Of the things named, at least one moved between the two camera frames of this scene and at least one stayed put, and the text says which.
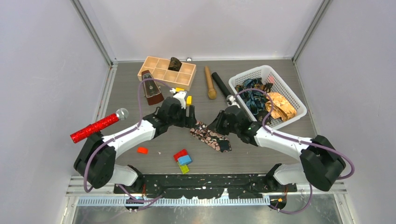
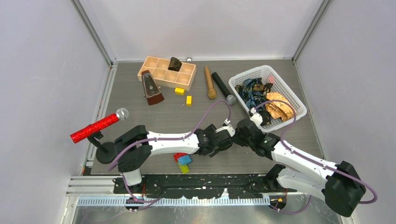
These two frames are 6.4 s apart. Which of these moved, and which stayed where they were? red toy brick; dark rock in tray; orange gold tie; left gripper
Moved: left gripper
Stayed: orange gold tie; red toy brick; dark rock in tray
